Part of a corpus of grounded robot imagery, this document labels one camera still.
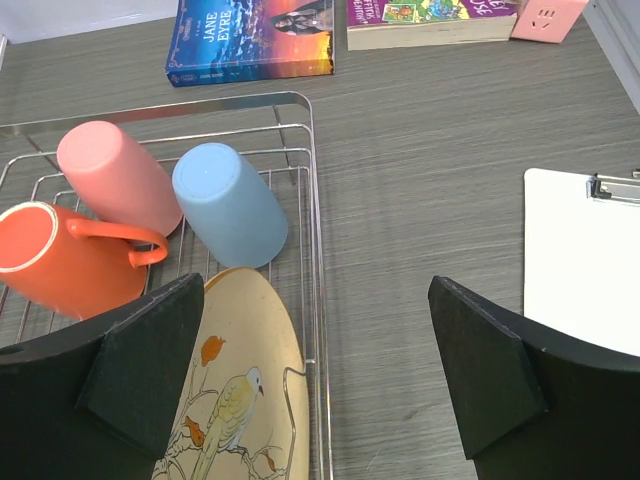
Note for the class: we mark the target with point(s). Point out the purple paperback book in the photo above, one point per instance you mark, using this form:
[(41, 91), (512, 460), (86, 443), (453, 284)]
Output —
[(415, 23)]

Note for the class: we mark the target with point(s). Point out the blue plastic cup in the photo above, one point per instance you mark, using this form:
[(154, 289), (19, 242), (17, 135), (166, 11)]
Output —
[(228, 205)]

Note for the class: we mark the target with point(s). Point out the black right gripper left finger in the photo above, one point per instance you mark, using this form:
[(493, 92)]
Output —
[(97, 400)]

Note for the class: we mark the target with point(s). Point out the pink plastic cup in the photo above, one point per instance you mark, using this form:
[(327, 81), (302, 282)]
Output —
[(117, 178)]

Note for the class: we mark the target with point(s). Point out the white clipboard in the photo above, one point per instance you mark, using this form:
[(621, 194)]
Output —
[(581, 256)]

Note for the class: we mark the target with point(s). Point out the beige bird-painted plate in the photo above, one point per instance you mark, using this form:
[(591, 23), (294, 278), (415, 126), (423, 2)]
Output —
[(244, 409)]

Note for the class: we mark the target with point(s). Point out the metal wire dish rack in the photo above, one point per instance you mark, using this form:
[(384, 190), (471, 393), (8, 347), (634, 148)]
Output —
[(283, 152)]

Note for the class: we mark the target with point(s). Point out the orange ceramic mug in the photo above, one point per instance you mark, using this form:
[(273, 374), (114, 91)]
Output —
[(71, 264)]

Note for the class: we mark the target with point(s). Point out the blue Jane Eyre book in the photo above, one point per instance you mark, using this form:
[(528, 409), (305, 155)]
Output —
[(229, 41)]

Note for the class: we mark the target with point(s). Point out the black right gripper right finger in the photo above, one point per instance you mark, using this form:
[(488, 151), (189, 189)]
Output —
[(531, 402)]

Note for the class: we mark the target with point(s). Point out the pink cube power socket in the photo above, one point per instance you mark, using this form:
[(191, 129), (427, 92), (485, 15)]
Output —
[(546, 21)]

